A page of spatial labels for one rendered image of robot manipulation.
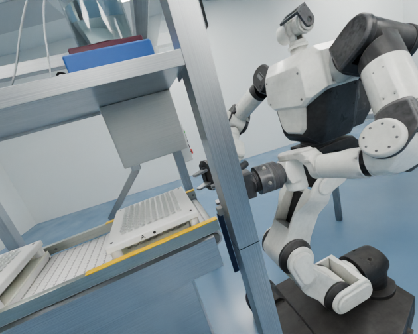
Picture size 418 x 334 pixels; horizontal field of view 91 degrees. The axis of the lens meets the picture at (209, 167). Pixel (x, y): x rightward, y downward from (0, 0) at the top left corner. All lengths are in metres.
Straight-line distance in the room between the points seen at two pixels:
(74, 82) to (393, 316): 1.38
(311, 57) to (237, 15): 3.89
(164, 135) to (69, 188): 4.22
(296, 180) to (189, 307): 0.51
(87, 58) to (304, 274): 0.94
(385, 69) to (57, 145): 4.61
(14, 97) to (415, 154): 0.72
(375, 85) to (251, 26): 4.07
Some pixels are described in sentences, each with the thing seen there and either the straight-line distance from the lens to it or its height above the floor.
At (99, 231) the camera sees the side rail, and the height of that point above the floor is 0.90.
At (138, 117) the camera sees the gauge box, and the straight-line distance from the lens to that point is 0.70.
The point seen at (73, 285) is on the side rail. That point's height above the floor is 0.91.
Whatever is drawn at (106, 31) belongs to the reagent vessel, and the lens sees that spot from 0.63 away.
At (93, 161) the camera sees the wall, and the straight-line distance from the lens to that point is 4.51.
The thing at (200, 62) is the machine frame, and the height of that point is 1.29.
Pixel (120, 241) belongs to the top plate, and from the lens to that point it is 0.59.
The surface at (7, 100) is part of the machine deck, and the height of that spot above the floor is 1.30.
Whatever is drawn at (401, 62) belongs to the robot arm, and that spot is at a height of 1.18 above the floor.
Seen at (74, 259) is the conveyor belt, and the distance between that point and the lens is 0.81.
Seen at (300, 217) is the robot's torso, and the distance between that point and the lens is 0.86.
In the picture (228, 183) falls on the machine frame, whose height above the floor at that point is 1.03.
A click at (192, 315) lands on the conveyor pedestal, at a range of 0.79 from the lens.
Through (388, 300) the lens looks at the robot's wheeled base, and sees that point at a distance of 1.38.
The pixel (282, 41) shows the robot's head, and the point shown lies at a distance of 0.87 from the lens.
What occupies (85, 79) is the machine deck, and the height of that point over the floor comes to 1.31.
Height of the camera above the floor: 1.21
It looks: 16 degrees down
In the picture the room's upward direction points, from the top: 17 degrees counter-clockwise
